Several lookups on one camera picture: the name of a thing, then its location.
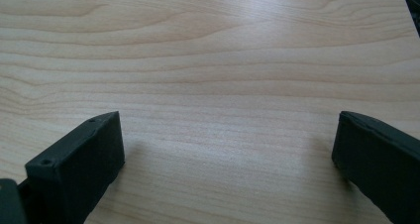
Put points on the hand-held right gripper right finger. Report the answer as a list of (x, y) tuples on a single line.
[(379, 161)]

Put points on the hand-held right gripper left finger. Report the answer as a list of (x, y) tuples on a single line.
[(79, 164)]

